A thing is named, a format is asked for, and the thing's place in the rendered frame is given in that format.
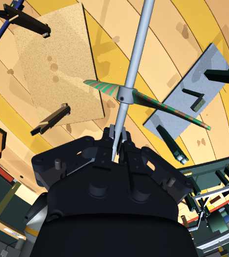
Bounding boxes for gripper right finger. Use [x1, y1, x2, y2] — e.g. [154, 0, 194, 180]
[117, 127, 194, 204]

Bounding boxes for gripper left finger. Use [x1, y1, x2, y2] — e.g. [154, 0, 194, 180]
[31, 124, 116, 188]

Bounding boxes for grey arbor with striped propeller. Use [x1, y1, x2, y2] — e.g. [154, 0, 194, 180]
[83, 0, 212, 162]

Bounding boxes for grey stand dark green posts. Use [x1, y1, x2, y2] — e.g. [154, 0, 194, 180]
[143, 42, 229, 165]

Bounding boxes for tan rack dark posts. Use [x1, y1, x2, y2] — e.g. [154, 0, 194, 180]
[0, 2, 106, 136]

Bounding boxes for orange black block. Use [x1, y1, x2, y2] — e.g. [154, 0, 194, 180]
[0, 128, 7, 160]

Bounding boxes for green drum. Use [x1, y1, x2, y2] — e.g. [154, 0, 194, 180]
[207, 210, 229, 234]

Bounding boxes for olive bar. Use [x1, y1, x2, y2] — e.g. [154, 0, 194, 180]
[0, 181, 22, 218]

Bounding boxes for grey white slatted shelf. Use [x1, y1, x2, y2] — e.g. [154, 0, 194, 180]
[194, 225, 229, 252]

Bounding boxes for white paper label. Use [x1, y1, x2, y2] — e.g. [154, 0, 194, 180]
[3, 226, 26, 240]

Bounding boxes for blue rod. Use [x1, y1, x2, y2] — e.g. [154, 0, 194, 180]
[0, 0, 25, 48]

